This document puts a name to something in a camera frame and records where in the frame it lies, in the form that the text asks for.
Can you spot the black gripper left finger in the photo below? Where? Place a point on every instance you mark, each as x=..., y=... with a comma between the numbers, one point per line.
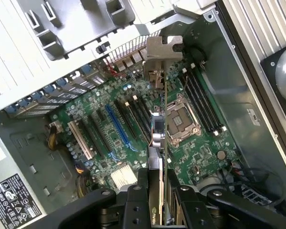
x=135, y=205

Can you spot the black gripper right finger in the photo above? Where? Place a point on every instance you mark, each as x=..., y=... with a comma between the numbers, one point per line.
x=186, y=210

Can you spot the Nvidia graphics card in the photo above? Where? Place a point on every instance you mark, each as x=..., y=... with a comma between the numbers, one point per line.
x=157, y=57

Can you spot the silver chipset heatsink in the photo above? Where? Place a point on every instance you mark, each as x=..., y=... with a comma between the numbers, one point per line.
x=124, y=176

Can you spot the green motherboard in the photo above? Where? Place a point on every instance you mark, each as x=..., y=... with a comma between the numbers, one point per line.
x=205, y=148

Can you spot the coin battery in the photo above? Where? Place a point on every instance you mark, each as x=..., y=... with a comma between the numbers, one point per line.
x=221, y=155

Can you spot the long black expansion slot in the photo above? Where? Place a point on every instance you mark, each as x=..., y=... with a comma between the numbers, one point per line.
x=123, y=120
x=99, y=133
x=90, y=138

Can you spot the blue expansion slot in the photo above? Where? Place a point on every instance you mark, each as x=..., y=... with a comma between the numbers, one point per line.
x=116, y=125

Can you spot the white expansion slot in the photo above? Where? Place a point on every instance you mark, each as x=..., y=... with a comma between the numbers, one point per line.
x=81, y=140

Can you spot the black RAM slot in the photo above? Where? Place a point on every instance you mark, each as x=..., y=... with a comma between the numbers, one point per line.
x=137, y=117
x=127, y=117
x=210, y=100
x=193, y=100
x=199, y=100
x=143, y=117
x=132, y=117
x=204, y=100

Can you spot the CPU socket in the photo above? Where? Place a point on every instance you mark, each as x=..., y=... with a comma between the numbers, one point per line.
x=181, y=120

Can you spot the short black expansion slot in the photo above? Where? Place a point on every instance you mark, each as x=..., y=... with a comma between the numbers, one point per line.
x=100, y=115

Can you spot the silver power supply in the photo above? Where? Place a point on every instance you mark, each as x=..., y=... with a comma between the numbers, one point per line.
x=14, y=202

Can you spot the silver port block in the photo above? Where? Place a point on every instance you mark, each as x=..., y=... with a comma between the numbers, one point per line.
x=136, y=58
x=128, y=62
x=121, y=65

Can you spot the blue slot clip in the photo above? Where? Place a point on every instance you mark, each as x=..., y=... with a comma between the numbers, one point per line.
x=62, y=82
x=22, y=102
x=85, y=70
x=10, y=109
x=48, y=89
x=35, y=96

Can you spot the grey parts rack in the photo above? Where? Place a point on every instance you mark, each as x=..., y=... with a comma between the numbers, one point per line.
x=74, y=31

